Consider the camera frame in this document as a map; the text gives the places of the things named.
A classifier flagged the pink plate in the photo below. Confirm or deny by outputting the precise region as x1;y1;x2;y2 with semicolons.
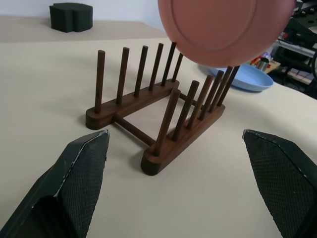
158;0;297;68

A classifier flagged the dark green machine frame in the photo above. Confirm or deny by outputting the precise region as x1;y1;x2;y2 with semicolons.
276;0;317;88

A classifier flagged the blue plate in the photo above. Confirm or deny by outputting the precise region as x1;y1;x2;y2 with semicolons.
203;62;274;92

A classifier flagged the black foam block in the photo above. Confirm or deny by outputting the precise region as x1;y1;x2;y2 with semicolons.
49;2;94;33

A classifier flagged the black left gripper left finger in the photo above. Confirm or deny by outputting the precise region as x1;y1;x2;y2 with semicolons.
0;129;110;238

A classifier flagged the silver metal can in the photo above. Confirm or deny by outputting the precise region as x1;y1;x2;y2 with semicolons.
257;58;270;72

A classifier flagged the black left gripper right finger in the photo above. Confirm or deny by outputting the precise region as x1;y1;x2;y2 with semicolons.
242;129;317;238

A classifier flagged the dark wooden dish rack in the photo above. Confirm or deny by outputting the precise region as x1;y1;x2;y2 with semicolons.
85;41;241;176

